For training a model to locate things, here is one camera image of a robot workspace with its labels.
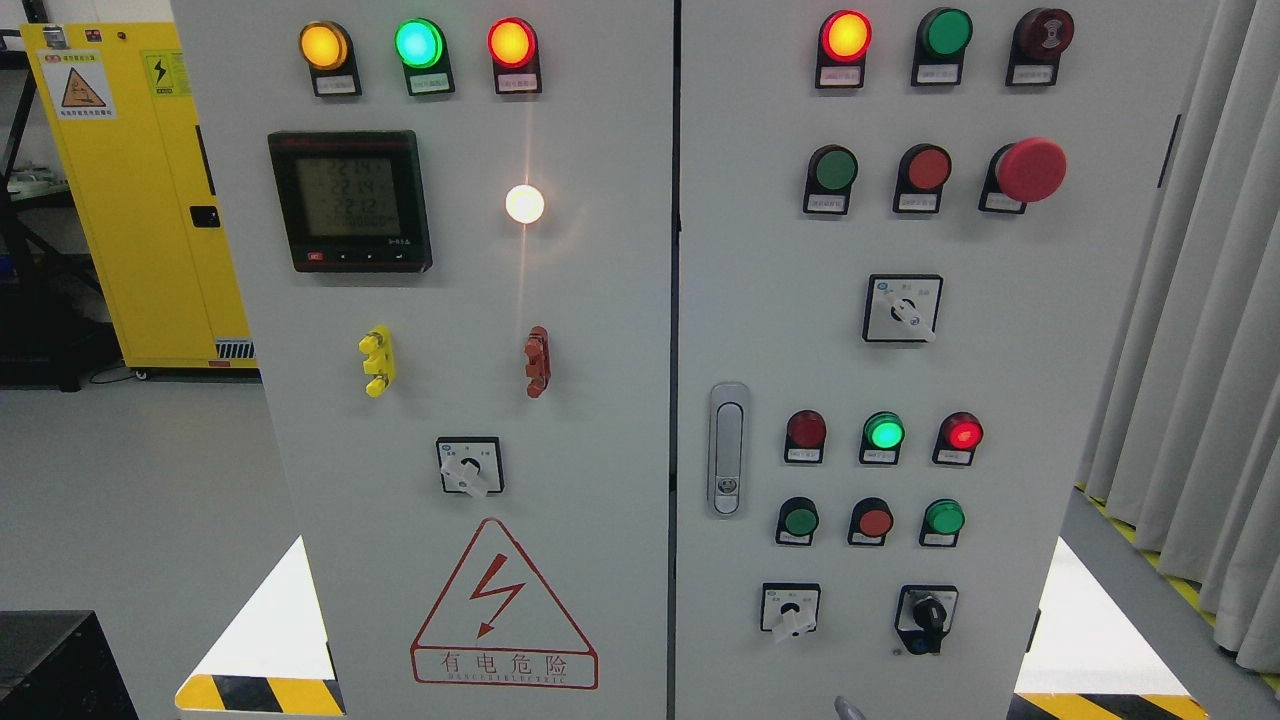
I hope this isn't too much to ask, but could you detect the green indicator light top left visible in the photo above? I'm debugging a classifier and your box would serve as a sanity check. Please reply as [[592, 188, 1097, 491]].
[[394, 17, 454, 96]]

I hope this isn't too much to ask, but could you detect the red indicator light left door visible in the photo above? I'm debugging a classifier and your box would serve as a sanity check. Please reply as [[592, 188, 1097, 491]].
[[486, 17, 541, 95]]

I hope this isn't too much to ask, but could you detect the white lit indicator light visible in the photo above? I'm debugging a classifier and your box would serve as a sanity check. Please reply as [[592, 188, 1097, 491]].
[[504, 183, 547, 225]]

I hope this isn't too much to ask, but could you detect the dark red buzzer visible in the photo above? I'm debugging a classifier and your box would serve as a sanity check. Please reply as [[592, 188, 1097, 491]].
[[1005, 6, 1075, 87]]

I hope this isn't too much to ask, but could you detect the red terminal connector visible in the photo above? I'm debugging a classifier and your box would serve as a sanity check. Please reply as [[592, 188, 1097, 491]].
[[524, 325, 552, 398]]

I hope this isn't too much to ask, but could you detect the green indicator light top right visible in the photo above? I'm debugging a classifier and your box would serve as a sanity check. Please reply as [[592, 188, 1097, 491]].
[[910, 6, 974, 87]]

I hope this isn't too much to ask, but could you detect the green push button upper row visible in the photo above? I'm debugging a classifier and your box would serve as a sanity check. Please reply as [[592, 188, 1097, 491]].
[[803, 143, 859, 217]]

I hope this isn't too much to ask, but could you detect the red emergency stop mushroom button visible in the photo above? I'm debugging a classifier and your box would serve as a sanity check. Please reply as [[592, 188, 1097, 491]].
[[977, 137, 1068, 215]]

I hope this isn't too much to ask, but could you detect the red indicator light right door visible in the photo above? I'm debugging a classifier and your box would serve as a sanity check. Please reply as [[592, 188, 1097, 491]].
[[814, 9, 873, 90]]

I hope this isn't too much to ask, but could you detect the left door rotary selector switch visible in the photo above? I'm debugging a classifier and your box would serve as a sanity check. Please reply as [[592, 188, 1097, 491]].
[[436, 436, 506, 498]]

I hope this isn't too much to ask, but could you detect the yellow safety storage cabinet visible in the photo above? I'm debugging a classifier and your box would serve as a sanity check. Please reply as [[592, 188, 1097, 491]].
[[20, 22, 257, 373]]

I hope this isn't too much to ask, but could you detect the green start push button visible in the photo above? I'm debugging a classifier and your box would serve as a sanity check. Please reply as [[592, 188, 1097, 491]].
[[774, 496, 820, 547]]

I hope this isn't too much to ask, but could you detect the red electric hazard warning sticker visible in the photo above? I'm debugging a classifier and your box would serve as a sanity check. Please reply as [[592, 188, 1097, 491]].
[[410, 518, 599, 691]]

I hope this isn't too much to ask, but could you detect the bright green push button lower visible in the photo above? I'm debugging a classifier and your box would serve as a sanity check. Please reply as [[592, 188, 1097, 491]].
[[918, 498, 966, 548]]

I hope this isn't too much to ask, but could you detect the yellow indicator light top left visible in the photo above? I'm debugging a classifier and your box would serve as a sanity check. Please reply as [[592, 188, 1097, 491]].
[[298, 20, 362, 97]]

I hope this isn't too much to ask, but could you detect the black digital power meter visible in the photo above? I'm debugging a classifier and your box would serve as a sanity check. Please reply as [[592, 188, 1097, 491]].
[[268, 129, 433, 273]]

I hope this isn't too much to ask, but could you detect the black knob selector switch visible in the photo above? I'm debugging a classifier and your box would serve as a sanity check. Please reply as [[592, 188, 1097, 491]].
[[893, 584, 959, 656]]

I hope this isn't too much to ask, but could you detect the green indicator light lower middle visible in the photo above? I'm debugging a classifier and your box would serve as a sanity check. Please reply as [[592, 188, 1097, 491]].
[[858, 411, 905, 466]]

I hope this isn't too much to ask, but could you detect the yellow terminal connector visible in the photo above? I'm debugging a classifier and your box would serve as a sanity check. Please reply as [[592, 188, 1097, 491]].
[[358, 324, 397, 398]]

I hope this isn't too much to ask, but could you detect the red indicator light lower right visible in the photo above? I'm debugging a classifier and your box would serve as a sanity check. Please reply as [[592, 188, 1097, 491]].
[[932, 411, 984, 468]]

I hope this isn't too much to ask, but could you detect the red push button row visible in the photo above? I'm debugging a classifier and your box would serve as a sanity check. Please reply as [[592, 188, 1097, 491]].
[[892, 143, 952, 214], [846, 497, 893, 547]]

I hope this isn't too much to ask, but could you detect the silver door handle lock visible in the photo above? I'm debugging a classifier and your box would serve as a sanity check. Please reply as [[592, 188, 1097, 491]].
[[707, 382, 750, 518]]

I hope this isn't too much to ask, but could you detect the lower white rotary selector switch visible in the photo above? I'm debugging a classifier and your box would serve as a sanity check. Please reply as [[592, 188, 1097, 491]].
[[759, 582, 822, 643]]

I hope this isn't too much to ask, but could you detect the green indicator light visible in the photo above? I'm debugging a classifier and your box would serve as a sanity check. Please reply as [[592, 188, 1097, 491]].
[[858, 411, 905, 466], [394, 17, 454, 96], [910, 6, 974, 87]]

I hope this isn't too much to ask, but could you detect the upper right rotary selector switch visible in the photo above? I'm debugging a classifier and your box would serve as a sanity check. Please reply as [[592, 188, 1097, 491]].
[[861, 273, 945, 343]]

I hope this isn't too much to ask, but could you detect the red indicator light lower left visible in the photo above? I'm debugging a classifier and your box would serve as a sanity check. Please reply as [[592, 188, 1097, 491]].
[[783, 409, 827, 465]]

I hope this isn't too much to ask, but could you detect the grey electrical control cabinet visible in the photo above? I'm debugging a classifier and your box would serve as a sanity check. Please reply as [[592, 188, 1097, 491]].
[[172, 1, 1216, 719]]

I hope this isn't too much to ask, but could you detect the grey curtain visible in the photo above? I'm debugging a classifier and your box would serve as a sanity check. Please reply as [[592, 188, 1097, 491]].
[[1079, 1, 1279, 675]]

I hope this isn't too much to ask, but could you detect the black box bottom left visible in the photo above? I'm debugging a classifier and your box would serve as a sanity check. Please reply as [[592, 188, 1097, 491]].
[[1, 610, 138, 719]]

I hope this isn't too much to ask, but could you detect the red push button lower row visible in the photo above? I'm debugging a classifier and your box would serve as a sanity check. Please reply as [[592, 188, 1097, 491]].
[[846, 497, 893, 547]]

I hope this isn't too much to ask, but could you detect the red push button upper row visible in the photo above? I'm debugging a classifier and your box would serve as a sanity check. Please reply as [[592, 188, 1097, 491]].
[[892, 143, 952, 214]]

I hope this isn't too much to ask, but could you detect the red indicator light door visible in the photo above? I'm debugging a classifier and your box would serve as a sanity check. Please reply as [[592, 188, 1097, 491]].
[[486, 17, 541, 95], [814, 9, 873, 90]]

